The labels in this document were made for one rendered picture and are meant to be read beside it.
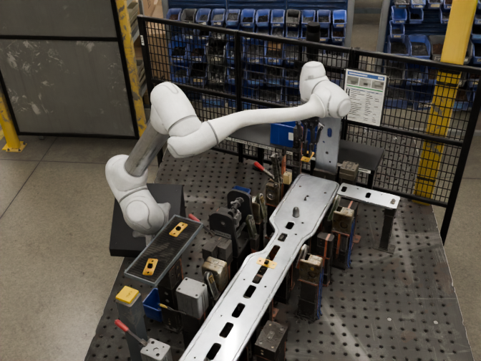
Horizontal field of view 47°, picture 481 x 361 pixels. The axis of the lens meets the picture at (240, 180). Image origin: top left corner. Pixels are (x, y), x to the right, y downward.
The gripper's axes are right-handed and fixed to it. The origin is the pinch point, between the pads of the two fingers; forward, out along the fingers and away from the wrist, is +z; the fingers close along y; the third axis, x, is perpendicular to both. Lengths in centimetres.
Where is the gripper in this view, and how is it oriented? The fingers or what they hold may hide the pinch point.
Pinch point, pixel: (308, 149)
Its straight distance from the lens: 248.5
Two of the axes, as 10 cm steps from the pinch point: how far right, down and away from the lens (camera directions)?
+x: 4.3, -5.5, 7.2
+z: 0.2, 8.0, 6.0
